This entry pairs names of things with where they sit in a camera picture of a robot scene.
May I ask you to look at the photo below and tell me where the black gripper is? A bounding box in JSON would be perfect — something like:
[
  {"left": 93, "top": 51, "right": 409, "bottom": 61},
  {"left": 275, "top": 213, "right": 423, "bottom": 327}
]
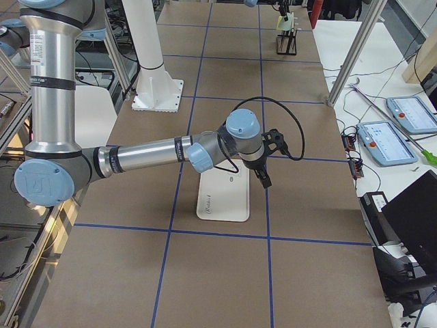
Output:
[
  {"left": 278, "top": 0, "right": 287, "bottom": 16},
  {"left": 242, "top": 156, "right": 272, "bottom": 189}
]

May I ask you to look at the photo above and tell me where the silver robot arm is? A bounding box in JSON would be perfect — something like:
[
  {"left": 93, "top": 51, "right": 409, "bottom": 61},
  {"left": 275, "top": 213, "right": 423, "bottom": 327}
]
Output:
[
  {"left": 14, "top": 1, "right": 271, "bottom": 207},
  {"left": 243, "top": 0, "right": 290, "bottom": 20}
]

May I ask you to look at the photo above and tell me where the cream rabbit tray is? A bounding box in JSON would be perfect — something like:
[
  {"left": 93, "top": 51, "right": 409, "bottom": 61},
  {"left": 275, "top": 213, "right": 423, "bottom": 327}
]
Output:
[{"left": 197, "top": 159, "right": 250, "bottom": 222}]

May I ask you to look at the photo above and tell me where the red cylinder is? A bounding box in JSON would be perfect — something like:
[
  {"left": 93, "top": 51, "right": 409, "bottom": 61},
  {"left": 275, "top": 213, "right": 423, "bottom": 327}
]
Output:
[{"left": 310, "top": 0, "right": 324, "bottom": 29}]

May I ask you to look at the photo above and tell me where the black box with label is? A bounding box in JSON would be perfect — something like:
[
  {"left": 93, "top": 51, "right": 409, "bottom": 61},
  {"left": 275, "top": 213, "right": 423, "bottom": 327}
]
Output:
[{"left": 359, "top": 191, "right": 389, "bottom": 245}]

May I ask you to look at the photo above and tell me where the near teach pendant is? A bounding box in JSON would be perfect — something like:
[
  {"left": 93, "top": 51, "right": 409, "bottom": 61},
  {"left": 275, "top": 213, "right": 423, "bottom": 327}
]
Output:
[{"left": 356, "top": 121, "right": 418, "bottom": 167}]

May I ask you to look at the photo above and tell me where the teach pendant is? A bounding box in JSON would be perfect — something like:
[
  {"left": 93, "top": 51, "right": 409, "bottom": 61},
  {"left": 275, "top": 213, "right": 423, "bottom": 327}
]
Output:
[
  {"left": 356, "top": 121, "right": 418, "bottom": 167},
  {"left": 386, "top": 96, "right": 436, "bottom": 135}
]

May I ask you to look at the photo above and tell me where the far teach pendant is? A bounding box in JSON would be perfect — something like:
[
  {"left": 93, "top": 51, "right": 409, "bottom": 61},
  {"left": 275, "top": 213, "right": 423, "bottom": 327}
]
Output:
[{"left": 386, "top": 96, "right": 436, "bottom": 135}]

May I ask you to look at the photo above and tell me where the black wire cup rack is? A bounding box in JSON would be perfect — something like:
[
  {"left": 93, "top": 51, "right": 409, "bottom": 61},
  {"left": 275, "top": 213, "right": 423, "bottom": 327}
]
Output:
[{"left": 276, "top": 28, "right": 297, "bottom": 56}]

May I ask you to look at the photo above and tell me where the aluminium frame post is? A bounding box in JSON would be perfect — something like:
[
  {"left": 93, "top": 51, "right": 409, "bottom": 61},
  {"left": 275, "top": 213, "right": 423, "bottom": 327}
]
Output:
[{"left": 327, "top": 0, "right": 387, "bottom": 107}]

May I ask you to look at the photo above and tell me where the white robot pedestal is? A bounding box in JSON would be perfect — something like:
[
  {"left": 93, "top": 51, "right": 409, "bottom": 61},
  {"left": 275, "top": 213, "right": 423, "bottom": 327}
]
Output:
[{"left": 122, "top": 0, "right": 184, "bottom": 113}]

